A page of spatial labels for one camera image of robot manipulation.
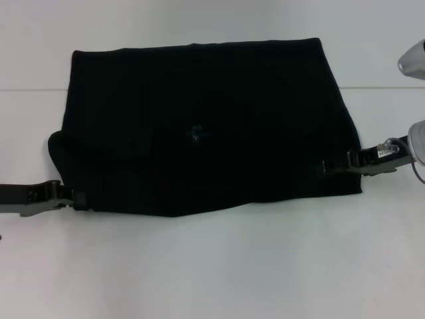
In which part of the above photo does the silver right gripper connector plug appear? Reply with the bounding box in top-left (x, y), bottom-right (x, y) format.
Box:
top-left (377, 141), bottom-right (399, 156)

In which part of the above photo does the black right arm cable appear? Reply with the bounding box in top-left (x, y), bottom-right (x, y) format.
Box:
top-left (394, 138), bottom-right (425, 184)

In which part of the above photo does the black T-shirt with white print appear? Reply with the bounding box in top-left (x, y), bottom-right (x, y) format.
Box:
top-left (47, 37), bottom-right (363, 219)

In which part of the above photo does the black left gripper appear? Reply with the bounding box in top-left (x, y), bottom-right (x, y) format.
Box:
top-left (0, 180), bottom-right (88, 217)

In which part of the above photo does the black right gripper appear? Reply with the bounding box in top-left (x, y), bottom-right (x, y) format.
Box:
top-left (322, 136), bottom-right (412, 176)

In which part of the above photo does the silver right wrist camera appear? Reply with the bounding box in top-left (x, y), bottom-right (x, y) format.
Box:
top-left (397, 39), bottom-right (425, 80)

